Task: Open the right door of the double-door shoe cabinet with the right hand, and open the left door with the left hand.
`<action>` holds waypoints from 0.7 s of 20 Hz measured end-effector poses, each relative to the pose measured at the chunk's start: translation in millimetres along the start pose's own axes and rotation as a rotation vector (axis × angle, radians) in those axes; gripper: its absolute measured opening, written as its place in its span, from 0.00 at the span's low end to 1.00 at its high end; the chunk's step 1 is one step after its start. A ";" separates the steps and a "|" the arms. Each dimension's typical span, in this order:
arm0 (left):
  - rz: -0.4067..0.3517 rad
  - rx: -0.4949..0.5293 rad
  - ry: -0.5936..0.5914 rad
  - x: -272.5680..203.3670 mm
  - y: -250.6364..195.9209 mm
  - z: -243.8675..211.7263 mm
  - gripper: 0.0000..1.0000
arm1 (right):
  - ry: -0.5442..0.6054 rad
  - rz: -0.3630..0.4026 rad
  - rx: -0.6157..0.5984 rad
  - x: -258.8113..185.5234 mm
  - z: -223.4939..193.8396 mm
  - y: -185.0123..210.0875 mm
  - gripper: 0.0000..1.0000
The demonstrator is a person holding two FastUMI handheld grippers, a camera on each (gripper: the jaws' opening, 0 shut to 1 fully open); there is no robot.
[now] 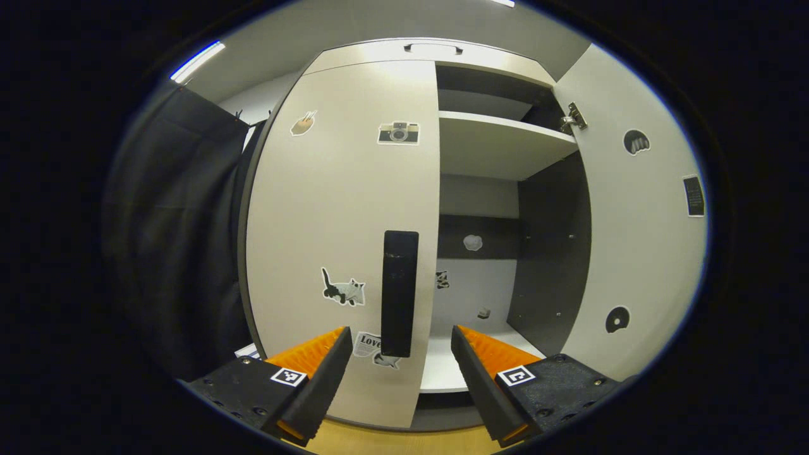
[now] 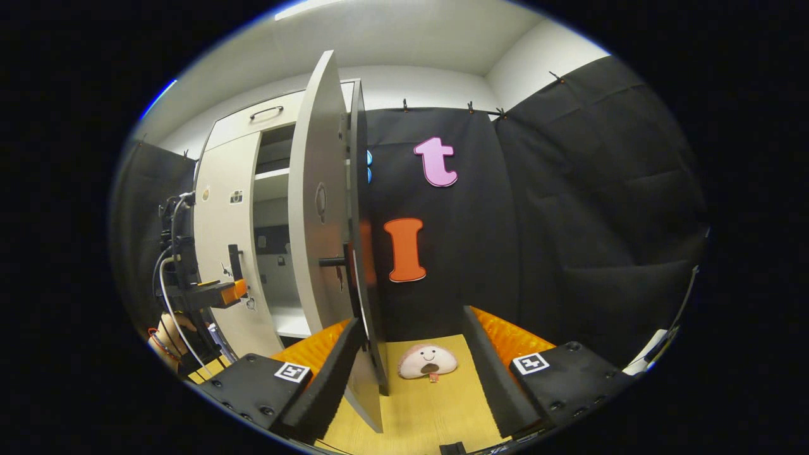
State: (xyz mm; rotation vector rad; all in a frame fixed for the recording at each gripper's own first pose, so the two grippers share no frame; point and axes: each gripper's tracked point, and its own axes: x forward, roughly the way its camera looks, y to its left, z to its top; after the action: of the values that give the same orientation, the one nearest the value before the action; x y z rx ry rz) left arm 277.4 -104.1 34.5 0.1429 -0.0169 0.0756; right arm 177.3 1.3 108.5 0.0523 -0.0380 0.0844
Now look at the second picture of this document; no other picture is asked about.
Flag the black backdrop cloth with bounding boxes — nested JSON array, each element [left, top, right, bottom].
[[111, 56, 710, 373]]

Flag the short ceiling light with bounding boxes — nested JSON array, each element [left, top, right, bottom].
[[139, 79, 178, 121]]

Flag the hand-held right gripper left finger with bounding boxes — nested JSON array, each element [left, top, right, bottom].
[[195, 318, 367, 444]]

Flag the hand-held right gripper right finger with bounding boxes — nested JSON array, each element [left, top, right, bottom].
[[463, 305, 638, 440]]

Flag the beige double-door shoe cabinet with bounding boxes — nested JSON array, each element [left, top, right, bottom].
[[193, 77, 391, 397]]

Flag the pink white plush toy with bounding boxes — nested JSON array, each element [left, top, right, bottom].
[[397, 343, 458, 383]]

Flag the cabinet door with cat silhouette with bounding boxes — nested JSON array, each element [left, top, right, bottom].
[[288, 51, 385, 435]]

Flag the cabinet door with camera sticker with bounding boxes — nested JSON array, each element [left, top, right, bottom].
[[193, 131, 285, 360]]

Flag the long ceiling light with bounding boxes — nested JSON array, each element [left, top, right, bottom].
[[275, 0, 345, 21]]

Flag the white cable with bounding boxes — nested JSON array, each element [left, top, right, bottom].
[[156, 256, 216, 379]]

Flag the white printed object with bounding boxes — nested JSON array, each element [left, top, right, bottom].
[[623, 329, 671, 377]]

